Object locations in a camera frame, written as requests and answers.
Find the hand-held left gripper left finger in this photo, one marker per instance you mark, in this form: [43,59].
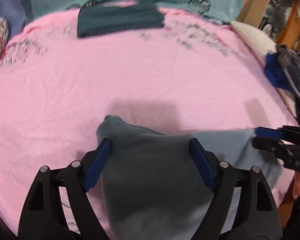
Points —
[100,162]

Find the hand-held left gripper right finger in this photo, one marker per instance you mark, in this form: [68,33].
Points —
[202,165]

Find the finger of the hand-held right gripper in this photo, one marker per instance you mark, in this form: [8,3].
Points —
[267,132]
[265,143]

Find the grey fleece pants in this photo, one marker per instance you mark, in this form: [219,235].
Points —
[152,180]

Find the dark clothing pile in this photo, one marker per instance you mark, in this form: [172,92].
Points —
[298,80]

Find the pink floral bed sheet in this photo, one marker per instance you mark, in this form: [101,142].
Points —
[140,80]

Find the white pillow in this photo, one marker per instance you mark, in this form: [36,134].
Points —
[255,36]

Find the orange wooden cabinet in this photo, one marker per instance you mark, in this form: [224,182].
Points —
[293,27]

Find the dark green folded cloth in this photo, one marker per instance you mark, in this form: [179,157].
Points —
[120,20]

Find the wooden bed frame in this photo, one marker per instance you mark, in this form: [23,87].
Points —
[257,0]

